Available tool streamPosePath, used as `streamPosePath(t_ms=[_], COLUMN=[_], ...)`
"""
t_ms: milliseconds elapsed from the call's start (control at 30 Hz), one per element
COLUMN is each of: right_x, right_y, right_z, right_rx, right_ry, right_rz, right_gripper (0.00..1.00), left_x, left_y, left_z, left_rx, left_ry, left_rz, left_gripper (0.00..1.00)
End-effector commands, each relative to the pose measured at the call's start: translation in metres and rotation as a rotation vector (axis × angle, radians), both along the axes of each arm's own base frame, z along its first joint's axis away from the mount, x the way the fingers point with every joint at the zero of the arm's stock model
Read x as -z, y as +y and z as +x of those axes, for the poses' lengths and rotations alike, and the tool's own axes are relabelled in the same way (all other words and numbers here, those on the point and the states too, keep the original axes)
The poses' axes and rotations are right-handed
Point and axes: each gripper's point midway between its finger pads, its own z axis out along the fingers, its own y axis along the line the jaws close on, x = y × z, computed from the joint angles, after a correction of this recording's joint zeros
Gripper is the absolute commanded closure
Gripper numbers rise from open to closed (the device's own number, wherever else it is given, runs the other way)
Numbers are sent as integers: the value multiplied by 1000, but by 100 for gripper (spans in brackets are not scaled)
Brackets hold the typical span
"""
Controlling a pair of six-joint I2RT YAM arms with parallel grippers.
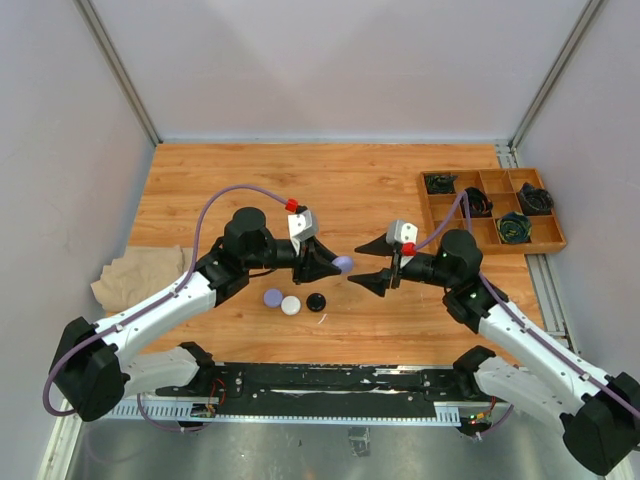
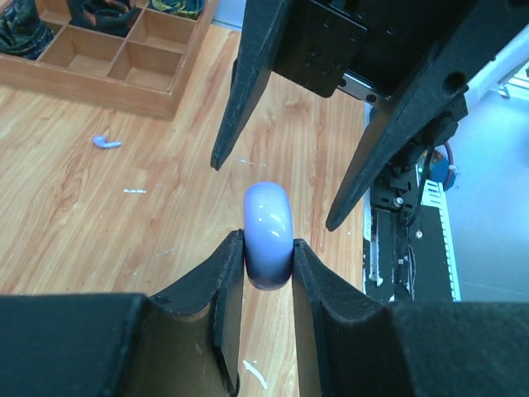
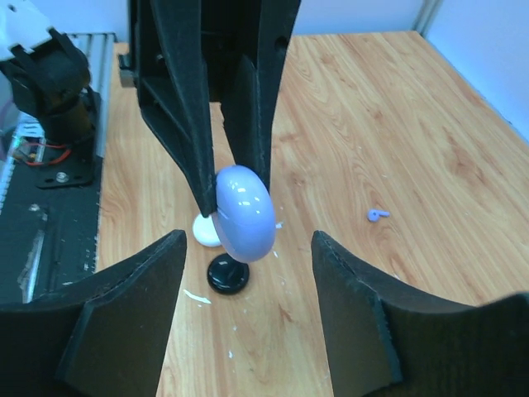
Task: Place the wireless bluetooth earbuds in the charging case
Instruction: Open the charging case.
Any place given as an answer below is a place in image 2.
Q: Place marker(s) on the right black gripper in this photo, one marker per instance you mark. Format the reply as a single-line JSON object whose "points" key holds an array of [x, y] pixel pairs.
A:
{"points": [[438, 46]]}

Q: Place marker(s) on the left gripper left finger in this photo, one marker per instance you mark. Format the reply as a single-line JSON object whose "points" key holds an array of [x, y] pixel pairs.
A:
{"points": [[181, 341]]}

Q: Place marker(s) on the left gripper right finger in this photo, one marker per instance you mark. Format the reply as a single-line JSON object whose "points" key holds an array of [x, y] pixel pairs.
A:
{"points": [[351, 345]]}

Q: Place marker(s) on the purple charging case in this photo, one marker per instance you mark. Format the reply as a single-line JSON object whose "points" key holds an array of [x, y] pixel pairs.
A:
{"points": [[268, 236]]}

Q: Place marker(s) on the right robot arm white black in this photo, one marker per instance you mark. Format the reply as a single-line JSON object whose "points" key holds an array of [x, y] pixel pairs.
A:
{"points": [[503, 65]]}

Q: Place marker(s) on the rolled blue yellow tie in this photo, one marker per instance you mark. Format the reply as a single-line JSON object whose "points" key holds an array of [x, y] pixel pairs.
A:
{"points": [[190, 9]]}

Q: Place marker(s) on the wooden compartment tray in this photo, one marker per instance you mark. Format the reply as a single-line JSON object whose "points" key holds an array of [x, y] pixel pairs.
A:
{"points": [[146, 72]]}

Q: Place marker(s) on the purple earbud near tray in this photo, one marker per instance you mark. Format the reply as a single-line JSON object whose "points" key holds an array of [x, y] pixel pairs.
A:
{"points": [[103, 143]]}

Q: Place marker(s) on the rolled black tie centre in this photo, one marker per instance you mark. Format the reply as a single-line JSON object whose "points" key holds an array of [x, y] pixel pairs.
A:
{"points": [[111, 17]]}

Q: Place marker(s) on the rolled dark tie right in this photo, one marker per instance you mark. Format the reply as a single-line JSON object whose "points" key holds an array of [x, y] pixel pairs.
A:
{"points": [[23, 33]]}

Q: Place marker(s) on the white slotted cable duct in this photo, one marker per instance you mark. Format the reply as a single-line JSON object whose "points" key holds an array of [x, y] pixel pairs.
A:
{"points": [[435, 196]]}

